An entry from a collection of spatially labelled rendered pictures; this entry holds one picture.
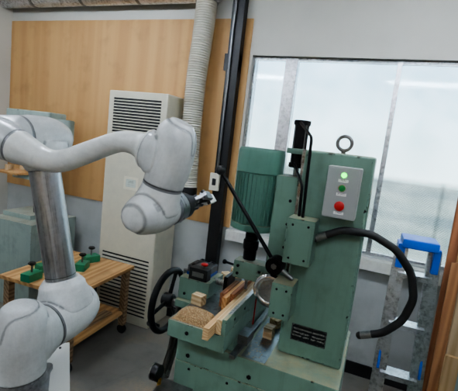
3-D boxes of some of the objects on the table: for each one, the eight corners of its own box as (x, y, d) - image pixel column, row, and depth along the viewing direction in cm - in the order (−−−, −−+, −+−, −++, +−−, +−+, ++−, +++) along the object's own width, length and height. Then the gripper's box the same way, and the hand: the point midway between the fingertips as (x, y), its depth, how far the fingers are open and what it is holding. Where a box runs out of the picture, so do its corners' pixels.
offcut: (190, 303, 142) (191, 293, 142) (195, 300, 145) (197, 291, 145) (200, 307, 140) (201, 297, 139) (205, 304, 143) (206, 294, 143)
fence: (271, 280, 177) (273, 268, 176) (275, 281, 176) (277, 269, 175) (220, 335, 121) (222, 319, 121) (225, 337, 121) (226, 320, 120)
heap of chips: (184, 309, 137) (185, 299, 137) (218, 319, 132) (220, 309, 132) (171, 318, 129) (172, 308, 128) (208, 330, 124) (209, 319, 123)
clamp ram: (217, 287, 159) (219, 267, 158) (233, 292, 156) (235, 271, 155) (208, 294, 151) (210, 273, 150) (225, 299, 148) (227, 277, 147)
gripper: (167, 229, 109) (204, 217, 131) (201, 206, 104) (233, 198, 126) (155, 207, 110) (193, 198, 132) (187, 183, 105) (222, 178, 127)
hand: (208, 199), depth 126 cm, fingers closed
